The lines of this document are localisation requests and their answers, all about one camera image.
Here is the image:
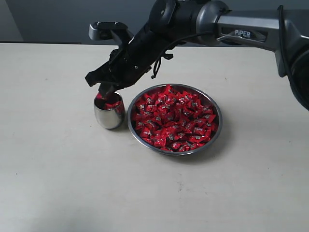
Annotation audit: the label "red candy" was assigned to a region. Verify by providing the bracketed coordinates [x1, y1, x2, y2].
[95, 92, 107, 100]

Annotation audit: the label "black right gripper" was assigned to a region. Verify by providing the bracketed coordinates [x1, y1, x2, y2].
[85, 24, 169, 97]

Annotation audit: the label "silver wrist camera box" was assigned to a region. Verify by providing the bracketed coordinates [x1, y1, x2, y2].
[88, 22, 134, 45]

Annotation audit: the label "round steel bowl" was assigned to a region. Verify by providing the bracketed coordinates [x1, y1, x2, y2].
[126, 83, 223, 156]

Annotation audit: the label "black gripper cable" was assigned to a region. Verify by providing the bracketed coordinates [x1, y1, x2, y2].
[151, 31, 218, 80]

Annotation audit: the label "red candies inside cup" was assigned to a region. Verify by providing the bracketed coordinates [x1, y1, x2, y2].
[103, 101, 122, 111]

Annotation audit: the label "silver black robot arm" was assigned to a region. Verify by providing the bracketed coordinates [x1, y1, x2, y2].
[85, 0, 309, 108]

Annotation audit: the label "pile of red wrapped candies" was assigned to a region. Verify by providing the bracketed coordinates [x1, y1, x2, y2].
[131, 84, 218, 152]

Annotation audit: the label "stainless steel cup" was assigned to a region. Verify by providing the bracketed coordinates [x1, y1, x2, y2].
[94, 92, 126, 130]

